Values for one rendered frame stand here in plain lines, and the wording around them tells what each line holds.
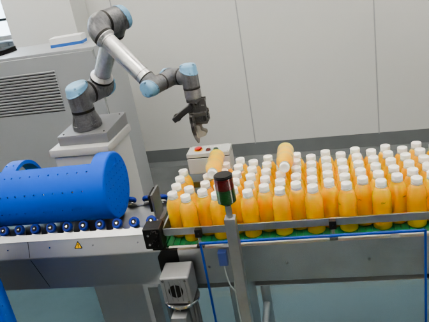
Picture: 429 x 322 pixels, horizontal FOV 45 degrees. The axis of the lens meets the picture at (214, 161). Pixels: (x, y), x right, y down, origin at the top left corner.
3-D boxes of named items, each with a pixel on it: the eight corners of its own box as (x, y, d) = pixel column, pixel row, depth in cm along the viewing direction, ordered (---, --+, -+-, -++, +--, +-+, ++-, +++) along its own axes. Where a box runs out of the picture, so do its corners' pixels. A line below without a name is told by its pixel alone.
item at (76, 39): (57, 46, 390) (54, 36, 387) (87, 41, 387) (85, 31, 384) (51, 50, 379) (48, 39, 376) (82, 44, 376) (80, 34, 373)
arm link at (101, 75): (78, 94, 267) (96, 4, 229) (99, 84, 277) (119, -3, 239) (94, 108, 265) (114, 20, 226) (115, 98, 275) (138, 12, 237)
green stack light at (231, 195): (219, 197, 176) (216, 184, 174) (237, 195, 175) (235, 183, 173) (216, 206, 170) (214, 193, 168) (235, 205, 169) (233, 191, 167)
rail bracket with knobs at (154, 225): (152, 240, 209) (147, 218, 205) (169, 239, 207) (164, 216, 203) (146, 253, 200) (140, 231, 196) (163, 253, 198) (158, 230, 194)
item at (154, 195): (158, 210, 226) (152, 184, 221) (163, 209, 226) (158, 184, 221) (152, 222, 217) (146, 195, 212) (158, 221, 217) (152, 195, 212)
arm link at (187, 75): (185, 61, 228) (200, 61, 223) (189, 85, 232) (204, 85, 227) (173, 66, 222) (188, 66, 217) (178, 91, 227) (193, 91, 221)
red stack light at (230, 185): (216, 184, 174) (214, 174, 172) (235, 183, 173) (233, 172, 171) (214, 193, 168) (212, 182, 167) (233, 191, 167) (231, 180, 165)
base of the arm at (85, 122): (77, 123, 272) (72, 105, 268) (105, 119, 271) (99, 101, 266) (69, 134, 258) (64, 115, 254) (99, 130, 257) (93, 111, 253)
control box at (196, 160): (193, 165, 247) (189, 145, 243) (234, 162, 243) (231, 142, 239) (189, 174, 238) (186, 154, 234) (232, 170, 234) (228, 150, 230)
